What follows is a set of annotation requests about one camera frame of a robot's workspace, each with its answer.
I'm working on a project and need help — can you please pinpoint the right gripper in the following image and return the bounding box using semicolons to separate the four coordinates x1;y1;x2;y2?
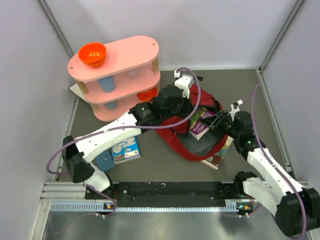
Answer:
199;109;240;140

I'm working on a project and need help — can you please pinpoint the purple treehouse book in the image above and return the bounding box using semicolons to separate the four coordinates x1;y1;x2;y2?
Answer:
189;107;215;141

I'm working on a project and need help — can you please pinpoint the red backpack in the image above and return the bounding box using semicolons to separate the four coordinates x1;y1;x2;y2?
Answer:
158;90;228;162

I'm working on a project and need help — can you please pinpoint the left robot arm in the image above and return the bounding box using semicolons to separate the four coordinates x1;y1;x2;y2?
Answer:
62;83;199;199

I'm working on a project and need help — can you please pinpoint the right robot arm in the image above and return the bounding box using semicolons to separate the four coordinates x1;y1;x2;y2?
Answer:
201;110;320;238

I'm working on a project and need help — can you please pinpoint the orange bowl lower shelf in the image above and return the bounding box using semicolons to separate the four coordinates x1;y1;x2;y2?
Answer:
136;87;158;102

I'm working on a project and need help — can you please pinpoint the yellow and maroon book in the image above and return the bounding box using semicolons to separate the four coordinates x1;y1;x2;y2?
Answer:
201;136;233;170

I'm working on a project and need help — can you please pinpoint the clear plastic cup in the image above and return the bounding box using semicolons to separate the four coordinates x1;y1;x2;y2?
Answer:
126;68;139;79

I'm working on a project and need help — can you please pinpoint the pink three-tier wooden shelf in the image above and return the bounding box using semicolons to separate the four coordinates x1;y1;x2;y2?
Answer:
67;35;161;122

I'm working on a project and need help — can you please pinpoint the blue plastic cup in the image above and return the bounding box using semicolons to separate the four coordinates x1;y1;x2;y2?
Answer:
97;75;116;93

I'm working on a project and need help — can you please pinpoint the blue illustrated book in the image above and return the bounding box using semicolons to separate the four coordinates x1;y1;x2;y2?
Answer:
111;136;141;165

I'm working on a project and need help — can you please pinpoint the orange bowl on top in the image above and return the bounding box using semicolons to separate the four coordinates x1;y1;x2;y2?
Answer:
77;42;107;68

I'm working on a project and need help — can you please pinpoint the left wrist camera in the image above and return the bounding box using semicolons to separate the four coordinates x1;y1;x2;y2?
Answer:
174;74;195;99

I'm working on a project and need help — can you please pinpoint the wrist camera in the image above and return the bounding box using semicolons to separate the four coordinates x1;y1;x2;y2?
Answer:
174;74;195;99
229;99;243;114

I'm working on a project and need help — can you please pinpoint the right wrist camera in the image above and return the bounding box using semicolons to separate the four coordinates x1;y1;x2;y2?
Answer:
229;99;243;114

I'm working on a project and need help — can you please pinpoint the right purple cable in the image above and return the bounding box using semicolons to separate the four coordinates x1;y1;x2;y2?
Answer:
217;83;308;238

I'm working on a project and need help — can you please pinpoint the purple cable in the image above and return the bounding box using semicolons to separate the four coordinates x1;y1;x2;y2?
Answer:
46;66;202;219
217;83;308;238

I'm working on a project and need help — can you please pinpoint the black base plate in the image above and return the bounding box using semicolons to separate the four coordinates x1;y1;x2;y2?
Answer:
84;181;248;208

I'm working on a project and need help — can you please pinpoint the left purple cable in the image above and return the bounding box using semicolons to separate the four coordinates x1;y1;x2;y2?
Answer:
46;66;202;219

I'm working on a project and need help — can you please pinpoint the white slotted cable duct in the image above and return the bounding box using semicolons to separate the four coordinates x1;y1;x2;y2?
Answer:
50;198;241;213

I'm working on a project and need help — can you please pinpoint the aluminium frame rail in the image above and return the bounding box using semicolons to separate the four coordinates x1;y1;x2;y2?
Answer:
40;182;86;202

